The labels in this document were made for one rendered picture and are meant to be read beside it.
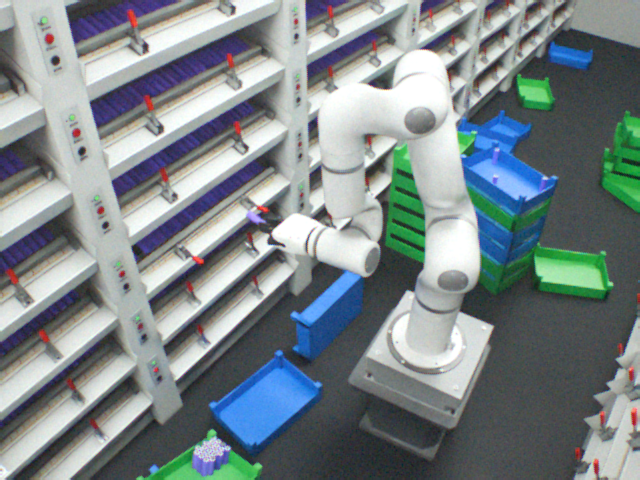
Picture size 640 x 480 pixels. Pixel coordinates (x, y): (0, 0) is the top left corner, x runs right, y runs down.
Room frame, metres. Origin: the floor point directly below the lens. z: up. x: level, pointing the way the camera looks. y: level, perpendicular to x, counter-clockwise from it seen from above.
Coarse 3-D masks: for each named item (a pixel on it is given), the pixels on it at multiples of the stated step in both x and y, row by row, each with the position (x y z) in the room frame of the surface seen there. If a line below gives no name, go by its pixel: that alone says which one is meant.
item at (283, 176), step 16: (256, 160) 1.52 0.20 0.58; (272, 160) 1.50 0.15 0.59; (256, 176) 1.45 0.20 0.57; (288, 176) 1.46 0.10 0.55; (272, 192) 1.40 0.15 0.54; (240, 208) 1.32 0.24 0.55; (256, 208) 1.33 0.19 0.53; (224, 224) 1.25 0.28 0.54; (240, 224) 1.28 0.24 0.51; (160, 240) 1.15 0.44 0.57; (208, 240) 1.18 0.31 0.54; (176, 256) 1.11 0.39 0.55; (160, 272) 1.05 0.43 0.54; (176, 272) 1.07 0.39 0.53; (144, 288) 0.97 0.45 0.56; (160, 288) 1.02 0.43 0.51
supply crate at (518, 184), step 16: (496, 144) 1.78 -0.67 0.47; (464, 160) 1.68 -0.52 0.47; (480, 160) 1.76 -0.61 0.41; (512, 160) 1.72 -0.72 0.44; (464, 176) 1.66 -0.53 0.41; (480, 176) 1.60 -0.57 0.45; (512, 176) 1.67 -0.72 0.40; (528, 176) 1.66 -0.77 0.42; (544, 176) 1.60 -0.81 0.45; (496, 192) 1.54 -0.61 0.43; (512, 192) 1.57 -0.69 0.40; (528, 192) 1.57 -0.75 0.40; (544, 192) 1.52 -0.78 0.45; (512, 208) 1.47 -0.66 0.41; (528, 208) 1.48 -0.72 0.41
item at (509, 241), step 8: (480, 216) 1.57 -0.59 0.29; (544, 216) 1.55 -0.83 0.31; (480, 224) 1.57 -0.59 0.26; (488, 224) 1.54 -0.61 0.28; (536, 224) 1.53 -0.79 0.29; (488, 232) 1.53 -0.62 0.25; (496, 232) 1.50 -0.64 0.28; (528, 232) 1.50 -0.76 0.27; (536, 232) 1.54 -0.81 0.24; (496, 240) 1.50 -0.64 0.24; (504, 240) 1.47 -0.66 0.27; (512, 240) 1.45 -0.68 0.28; (520, 240) 1.48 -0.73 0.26
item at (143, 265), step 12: (252, 180) 1.41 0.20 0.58; (240, 192) 1.35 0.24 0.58; (228, 204) 1.30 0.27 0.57; (204, 216) 1.24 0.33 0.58; (192, 228) 1.19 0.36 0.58; (180, 240) 1.14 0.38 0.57; (192, 240) 1.16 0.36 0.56; (156, 252) 1.09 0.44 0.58; (168, 252) 1.11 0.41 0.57; (144, 264) 1.04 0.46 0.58
